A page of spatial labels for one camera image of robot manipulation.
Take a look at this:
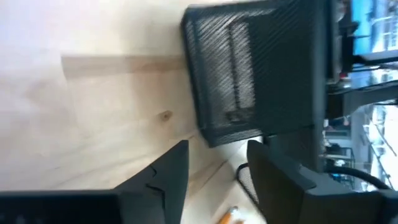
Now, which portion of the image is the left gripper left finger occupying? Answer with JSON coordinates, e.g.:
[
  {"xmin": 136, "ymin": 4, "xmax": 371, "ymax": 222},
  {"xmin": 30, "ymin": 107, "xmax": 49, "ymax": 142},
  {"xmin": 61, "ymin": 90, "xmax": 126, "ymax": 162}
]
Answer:
[{"xmin": 113, "ymin": 139, "xmax": 190, "ymax": 224}]

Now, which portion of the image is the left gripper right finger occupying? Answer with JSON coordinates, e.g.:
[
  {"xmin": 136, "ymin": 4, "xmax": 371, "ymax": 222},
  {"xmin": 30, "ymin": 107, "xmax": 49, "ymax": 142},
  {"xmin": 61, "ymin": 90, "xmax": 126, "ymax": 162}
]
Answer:
[{"xmin": 246, "ymin": 139, "xmax": 317, "ymax": 224}]

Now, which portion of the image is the black mesh desk organizer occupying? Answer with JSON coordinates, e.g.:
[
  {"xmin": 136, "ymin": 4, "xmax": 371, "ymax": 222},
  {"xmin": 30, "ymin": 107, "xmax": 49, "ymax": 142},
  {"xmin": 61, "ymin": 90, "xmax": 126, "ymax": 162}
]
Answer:
[{"xmin": 180, "ymin": 0, "xmax": 335, "ymax": 174}]

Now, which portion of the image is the lit blue screen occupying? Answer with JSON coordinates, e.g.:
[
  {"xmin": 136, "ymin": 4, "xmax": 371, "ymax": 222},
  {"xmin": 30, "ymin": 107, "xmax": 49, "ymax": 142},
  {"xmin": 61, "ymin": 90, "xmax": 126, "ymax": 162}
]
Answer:
[{"xmin": 351, "ymin": 0, "xmax": 398, "ymax": 60}]

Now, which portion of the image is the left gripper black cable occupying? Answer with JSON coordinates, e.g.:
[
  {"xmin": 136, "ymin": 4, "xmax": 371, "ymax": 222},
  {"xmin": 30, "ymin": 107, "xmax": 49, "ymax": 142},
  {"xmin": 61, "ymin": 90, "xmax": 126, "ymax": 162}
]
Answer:
[{"xmin": 325, "ymin": 166, "xmax": 393, "ymax": 191}]

